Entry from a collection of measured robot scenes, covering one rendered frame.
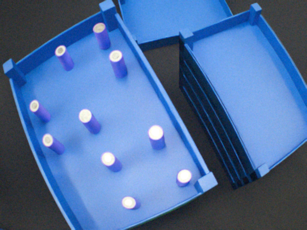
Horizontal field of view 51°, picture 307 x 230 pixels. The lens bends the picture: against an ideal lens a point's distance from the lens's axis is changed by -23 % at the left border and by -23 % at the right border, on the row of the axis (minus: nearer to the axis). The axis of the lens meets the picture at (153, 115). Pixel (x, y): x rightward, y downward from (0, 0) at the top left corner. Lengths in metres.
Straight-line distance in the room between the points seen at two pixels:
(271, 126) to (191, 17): 0.46
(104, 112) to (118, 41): 0.11
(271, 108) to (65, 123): 0.39
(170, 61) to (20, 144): 0.47
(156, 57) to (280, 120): 0.42
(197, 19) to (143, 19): 0.15
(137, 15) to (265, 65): 0.45
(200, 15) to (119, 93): 0.57
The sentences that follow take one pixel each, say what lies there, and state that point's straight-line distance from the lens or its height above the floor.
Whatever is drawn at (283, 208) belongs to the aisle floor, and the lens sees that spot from 0.99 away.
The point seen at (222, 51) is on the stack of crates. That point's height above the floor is 0.24.
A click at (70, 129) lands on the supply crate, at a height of 0.40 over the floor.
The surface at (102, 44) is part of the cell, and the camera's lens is 0.57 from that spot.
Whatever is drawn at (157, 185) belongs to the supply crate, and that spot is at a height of 0.40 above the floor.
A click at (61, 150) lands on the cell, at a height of 0.42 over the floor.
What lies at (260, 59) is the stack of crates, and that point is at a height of 0.24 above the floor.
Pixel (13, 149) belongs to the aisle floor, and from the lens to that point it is 1.05.
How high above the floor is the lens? 0.93
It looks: 75 degrees down
